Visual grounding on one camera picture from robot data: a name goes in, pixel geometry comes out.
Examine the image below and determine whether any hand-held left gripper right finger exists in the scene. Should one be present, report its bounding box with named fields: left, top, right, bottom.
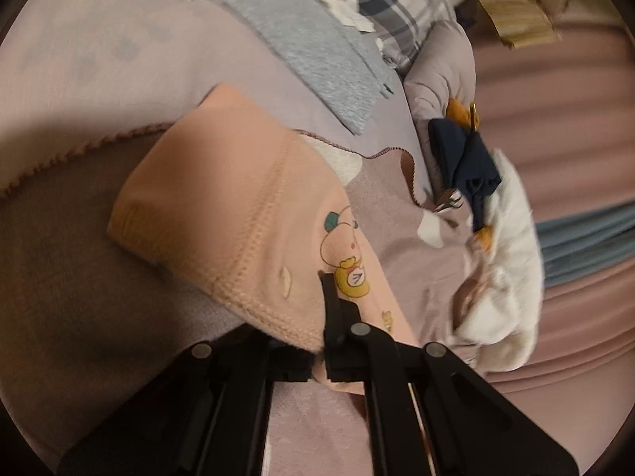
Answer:
left=320, top=273, right=581, bottom=476

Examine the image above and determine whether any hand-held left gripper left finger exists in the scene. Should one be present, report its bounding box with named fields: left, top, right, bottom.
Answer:
left=57, top=326, right=318, bottom=476

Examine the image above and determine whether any peach cartoon print garment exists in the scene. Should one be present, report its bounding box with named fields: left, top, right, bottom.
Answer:
left=106, top=83, right=422, bottom=395

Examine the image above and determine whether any mauve deer print blanket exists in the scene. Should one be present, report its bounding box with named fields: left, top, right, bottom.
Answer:
left=0, top=121, right=502, bottom=476

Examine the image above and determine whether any white plush blanket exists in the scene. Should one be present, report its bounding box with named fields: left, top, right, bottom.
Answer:
left=449, top=149, right=546, bottom=372

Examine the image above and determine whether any navy cloth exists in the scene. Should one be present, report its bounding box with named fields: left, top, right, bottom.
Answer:
left=427, top=118, right=499, bottom=231

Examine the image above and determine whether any grey-blue cloth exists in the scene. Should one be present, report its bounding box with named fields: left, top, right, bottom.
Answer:
left=213, top=0, right=395, bottom=134

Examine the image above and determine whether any mauve pillow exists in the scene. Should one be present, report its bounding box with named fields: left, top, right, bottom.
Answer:
left=404, top=20, right=477, bottom=209

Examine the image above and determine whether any pink curtain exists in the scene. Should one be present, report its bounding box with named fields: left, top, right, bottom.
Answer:
left=469, top=10, right=635, bottom=462

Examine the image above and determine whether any plaid pillow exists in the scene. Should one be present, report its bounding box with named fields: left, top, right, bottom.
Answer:
left=332, top=0, right=477, bottom=67

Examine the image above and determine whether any lilac bed sheet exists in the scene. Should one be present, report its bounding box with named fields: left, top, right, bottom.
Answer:
left=0, top=0, right=418, bottom=199

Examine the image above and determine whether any tan wooden object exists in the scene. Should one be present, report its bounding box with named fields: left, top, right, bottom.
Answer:
left=477, top=0, right=561, bottom=51

